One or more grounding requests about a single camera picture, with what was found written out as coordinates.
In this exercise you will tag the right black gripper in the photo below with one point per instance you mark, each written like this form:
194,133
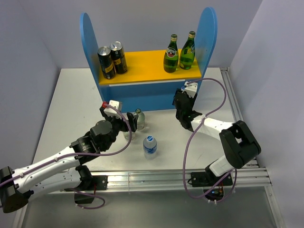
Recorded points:
193,100

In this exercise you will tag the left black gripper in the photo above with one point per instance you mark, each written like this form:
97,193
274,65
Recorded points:
125,127

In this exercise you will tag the clear Chang bottle front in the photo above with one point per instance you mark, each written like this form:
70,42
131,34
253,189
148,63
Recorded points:
129,135

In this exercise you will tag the clear chang bottle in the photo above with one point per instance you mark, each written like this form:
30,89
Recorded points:
129,135
140,120

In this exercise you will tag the water bottle blue label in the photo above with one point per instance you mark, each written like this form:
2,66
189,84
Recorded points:
150,147

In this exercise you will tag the green Perrier bottle red label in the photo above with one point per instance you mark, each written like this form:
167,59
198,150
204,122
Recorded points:
171,56

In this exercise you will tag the green Perrier bottle yellow label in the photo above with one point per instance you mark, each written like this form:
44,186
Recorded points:
187,54

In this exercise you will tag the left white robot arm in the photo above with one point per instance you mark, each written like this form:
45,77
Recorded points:
66,170

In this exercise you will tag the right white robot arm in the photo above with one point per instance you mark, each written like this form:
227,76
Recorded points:
238,142

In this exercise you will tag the blue and yellow shelf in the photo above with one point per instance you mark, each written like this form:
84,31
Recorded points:
146,85

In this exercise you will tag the front black gold can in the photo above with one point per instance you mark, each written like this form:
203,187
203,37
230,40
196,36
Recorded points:
106,62

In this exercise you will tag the black gold can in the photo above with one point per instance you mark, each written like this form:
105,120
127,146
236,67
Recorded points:
106,62
118,57

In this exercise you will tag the rear black gold can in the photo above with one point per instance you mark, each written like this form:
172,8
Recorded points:
118,57

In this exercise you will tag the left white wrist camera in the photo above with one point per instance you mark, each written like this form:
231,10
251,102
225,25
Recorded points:
112,108

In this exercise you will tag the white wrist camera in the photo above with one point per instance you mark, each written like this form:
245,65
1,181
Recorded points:
190,89
112,108

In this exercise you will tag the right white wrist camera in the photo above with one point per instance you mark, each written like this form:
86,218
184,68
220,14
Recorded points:
190,89

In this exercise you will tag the aluminium side rail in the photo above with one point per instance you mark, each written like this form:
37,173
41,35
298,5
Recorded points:
231,95

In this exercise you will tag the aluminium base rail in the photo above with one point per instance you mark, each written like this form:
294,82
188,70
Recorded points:
134,181

